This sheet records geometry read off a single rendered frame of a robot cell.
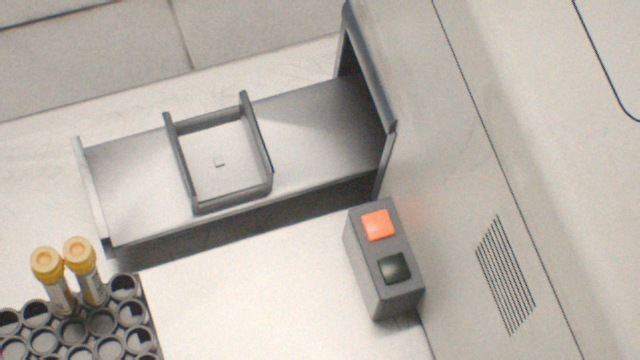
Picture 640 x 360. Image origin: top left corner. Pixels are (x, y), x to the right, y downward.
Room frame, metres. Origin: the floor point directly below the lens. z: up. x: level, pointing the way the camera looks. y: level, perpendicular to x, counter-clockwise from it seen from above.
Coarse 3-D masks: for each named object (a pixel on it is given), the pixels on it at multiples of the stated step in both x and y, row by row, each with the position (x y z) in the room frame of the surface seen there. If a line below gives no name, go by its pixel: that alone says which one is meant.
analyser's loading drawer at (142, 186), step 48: (240, 96) 0.31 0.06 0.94; (288, 96) 0.33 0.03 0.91; (336, 96) 0.33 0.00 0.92; (96, 144) 0.27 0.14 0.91; (144, 144) 0.28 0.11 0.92; (192, 144) 0.28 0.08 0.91; (240, 144) 0.29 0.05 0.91; (288, 144) 0.29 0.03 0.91; (336, 144) 0.30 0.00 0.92; (384, 144) 0.31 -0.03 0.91; (96, 192) 0.23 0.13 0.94; (144, 192) 0.25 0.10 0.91; (192, 192) 0.24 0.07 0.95; (240, 192) 0.25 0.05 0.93; (288, 192) 0.26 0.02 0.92; (144, 240) 0.22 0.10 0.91
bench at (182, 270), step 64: (256, 64) 0.36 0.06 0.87; (320, 64) 0.37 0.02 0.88; (0, 128) 0.29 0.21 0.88; (64, 128) 0.29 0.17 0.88; (128, 128) 0.30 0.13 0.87; (0, 192) 0.24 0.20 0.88; (64, 192) 0.25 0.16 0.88; (320, 192) 0.28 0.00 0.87; (0, 256) 0.20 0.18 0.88; (128, 256) 0.22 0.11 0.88; (192, 256) 0.22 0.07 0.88; (256, 256) 0.23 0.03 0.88; (320, 256) 0.24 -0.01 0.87; (192, 320) 0.19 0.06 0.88; (256, 320) 0.19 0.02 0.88; (320, 320) 0.20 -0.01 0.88; (384, 320) 0.21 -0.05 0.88
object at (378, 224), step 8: (368, 216) 0.25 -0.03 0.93; (376, 216) 0.25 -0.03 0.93; (384, 216) 0.25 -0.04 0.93; (368, 224) 0.25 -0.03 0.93; (376, 224) 0.25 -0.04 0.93; (384, 224) 0.25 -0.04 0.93; (368, 232) 0.24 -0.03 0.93; (376, 232) 0.24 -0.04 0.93; (384, 232) 0.24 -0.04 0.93; (392, 232) 0.24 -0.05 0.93
